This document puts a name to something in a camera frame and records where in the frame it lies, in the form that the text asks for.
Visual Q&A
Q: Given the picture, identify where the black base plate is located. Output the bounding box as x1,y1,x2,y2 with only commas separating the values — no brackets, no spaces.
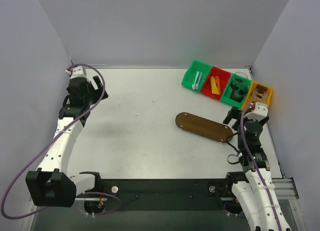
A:
77,178,242,214

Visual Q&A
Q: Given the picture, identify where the clear glass cup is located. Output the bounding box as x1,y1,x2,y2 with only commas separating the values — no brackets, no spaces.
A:
232,71,248,85

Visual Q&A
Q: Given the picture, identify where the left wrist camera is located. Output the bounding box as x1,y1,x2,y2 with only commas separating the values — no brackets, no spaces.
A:
65,66,87,79

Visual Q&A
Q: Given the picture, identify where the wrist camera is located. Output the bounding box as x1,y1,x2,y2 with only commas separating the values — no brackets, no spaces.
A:
65,66,87,79
245,102,268,121

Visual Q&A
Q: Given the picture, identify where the grey glass cup with holder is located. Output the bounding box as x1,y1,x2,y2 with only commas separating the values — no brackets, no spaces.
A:
230,83,249,102

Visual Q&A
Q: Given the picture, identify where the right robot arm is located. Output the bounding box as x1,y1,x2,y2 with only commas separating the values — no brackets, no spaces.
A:
223,101,292,231

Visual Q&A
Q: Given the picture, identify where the aluminium frame rail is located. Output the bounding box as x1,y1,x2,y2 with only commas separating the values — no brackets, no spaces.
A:
272,177,299,200

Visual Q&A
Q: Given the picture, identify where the yellow bin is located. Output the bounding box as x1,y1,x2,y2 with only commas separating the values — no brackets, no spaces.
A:
240,80,274,110

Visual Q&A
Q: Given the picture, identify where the yellow toothpaste tube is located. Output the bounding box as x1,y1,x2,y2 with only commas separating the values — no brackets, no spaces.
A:
210,76,221,95

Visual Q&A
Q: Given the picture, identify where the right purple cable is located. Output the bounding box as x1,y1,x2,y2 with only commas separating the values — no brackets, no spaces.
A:
239,103,285,231

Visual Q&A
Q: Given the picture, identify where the clear acrylic toothbrush rack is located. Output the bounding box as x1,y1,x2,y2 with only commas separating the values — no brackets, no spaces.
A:
251,84,268,103

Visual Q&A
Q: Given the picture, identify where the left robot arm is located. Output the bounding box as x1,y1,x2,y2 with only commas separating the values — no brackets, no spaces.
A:
25,74,108,208

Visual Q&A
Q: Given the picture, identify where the green bin with cups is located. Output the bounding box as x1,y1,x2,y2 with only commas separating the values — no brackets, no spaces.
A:
220,72,252,108

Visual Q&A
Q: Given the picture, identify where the green bin with toothbrushes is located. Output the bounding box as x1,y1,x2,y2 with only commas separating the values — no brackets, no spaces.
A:
181,59,213,93

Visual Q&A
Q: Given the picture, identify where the purple cable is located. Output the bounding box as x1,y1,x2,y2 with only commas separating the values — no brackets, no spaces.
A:
0,63,123,220
239,103,285,231

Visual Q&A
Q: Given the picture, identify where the brown oval wooden tray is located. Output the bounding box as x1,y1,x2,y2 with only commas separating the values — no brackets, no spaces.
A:
175,112,233,143

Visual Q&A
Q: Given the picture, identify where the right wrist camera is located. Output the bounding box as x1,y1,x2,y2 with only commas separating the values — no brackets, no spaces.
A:
245,102,268,121

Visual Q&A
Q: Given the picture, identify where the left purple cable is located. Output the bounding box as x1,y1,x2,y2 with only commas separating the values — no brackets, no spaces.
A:
0,63,123,220

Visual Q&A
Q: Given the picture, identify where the orange toothpaste tube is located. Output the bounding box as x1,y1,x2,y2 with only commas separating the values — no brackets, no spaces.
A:
214,76,221,93

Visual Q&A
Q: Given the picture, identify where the light blue toothbrush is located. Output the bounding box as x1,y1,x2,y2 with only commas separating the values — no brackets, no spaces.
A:
195,72,203,90

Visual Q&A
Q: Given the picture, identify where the red bin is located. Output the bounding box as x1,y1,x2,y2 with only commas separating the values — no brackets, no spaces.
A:
200,66,232,100

